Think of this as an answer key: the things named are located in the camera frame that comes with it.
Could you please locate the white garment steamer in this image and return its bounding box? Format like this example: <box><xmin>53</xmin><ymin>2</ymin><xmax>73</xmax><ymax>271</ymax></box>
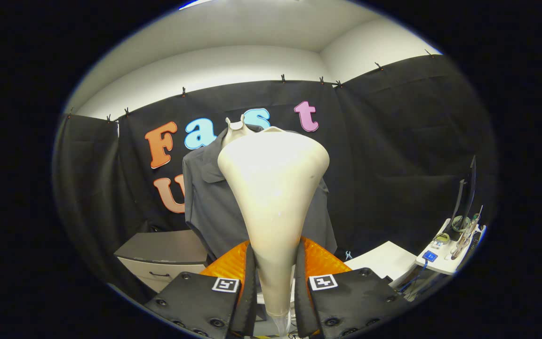
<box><xmin>217</xmin><ymin>126</ymin><xmax>330</xmax><ymax>332</ymax></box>

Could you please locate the cream clothes hanger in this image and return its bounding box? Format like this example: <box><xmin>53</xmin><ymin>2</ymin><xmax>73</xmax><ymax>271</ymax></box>
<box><xmin>224</xmin><ymin>114</ymin><xmax>253</xmax><ymax>149</ymax></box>

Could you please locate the white side table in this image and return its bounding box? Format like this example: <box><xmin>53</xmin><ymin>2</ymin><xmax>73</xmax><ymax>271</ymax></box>
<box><xmin>346</xmin><ymin>241</ymin><xmax>417</xmax><ymax>285</ymax></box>

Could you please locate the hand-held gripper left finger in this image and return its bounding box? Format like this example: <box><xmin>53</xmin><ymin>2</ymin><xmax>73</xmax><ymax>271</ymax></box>
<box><xmin>144</xmin><ymin>240</ymin><xmax>257</xmax><ymax>339</ymax></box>

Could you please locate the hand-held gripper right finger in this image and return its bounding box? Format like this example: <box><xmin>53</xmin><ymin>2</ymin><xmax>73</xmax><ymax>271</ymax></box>
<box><xmin>294</xmin><ymin>235</ymin><xmax>410</xmax><ymax>339</ymax></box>

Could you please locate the black monitor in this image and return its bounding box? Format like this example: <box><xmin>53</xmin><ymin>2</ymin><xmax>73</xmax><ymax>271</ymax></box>
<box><xmin>449</xmin><ymin>155</ymin><xmax>478</xmax><ymax>242</ymax></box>

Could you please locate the white equipment desk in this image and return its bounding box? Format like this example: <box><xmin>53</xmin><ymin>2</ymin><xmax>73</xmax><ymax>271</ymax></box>
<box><xmin>416</xmin><ymin>218</ymin><xmax>487</xmax><ymax>275</ymax></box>

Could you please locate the grey drawer cabinet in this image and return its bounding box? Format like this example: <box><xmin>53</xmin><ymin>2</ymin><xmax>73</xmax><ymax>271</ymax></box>
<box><xmin>114</xmin><ymin>229</ymin><xmax>210</xmax><ymax>293</ymax></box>

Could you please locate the black backdrop cloth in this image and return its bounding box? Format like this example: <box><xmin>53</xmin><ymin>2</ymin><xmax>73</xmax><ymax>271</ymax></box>
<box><xmin>54</xmin><ymin>53</ymin><xmax>500</xmax><ymax>292</ymax></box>

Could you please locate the grey button shirt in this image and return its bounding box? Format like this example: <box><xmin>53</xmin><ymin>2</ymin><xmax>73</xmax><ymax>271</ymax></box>
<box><xmin>183</xmin><ymin>127</ymin><xmax>338</xmax><ymax>262</ymax></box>

